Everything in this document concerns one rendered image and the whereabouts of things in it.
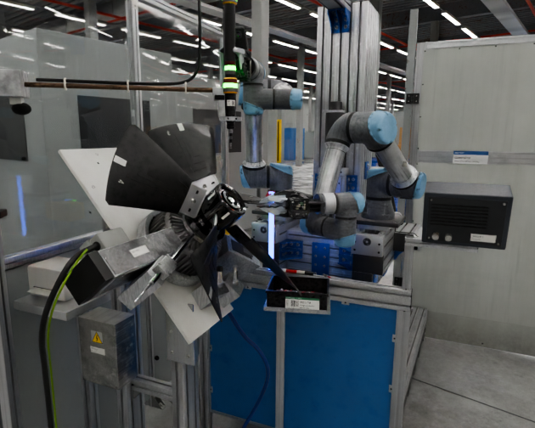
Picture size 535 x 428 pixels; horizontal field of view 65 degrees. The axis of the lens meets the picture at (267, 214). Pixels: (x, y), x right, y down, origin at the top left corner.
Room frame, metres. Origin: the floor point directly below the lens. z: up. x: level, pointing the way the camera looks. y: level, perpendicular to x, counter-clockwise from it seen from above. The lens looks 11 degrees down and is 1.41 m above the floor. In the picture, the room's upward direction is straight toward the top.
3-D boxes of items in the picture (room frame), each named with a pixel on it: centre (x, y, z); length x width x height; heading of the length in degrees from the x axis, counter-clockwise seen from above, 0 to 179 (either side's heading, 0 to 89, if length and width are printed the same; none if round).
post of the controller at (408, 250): (1.47, -0.51, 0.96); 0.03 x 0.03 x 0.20; 67
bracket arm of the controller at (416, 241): (1.43, -0.61, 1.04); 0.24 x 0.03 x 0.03; 67
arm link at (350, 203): (1.46, -0.28, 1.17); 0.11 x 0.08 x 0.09; 104
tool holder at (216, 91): (1.34, 0.13, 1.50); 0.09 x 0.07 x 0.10; 102
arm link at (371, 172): (1.92, -0.52, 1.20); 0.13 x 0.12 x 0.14; 48
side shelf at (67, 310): (1.45, 0.67, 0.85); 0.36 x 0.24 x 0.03; 157
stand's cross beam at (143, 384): (1.30, 0.37, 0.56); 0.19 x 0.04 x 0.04; 67
